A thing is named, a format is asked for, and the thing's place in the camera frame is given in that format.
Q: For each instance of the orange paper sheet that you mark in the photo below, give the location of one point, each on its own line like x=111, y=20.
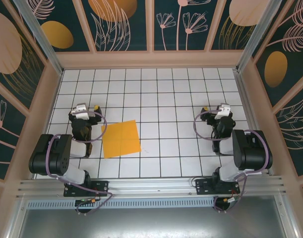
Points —
x=121, y=138

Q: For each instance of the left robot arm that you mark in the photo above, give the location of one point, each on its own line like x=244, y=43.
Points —
x=54, y=153

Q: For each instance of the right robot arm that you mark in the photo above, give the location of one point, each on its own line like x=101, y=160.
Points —
x=253, y=151

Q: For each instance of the grey metal sheet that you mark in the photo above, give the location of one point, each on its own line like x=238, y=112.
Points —
x=151, y=223

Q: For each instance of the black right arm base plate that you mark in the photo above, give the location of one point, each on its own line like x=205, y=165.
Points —
x=203, y=187

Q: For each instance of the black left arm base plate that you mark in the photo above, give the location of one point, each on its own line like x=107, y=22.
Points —
x=101, y=187

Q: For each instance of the aluminium frame post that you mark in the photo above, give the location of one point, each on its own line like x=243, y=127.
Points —
x=255, y=34
x=42, y=39

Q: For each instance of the aluminium mounting rail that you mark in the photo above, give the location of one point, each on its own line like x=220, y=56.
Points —
x=151, y=187

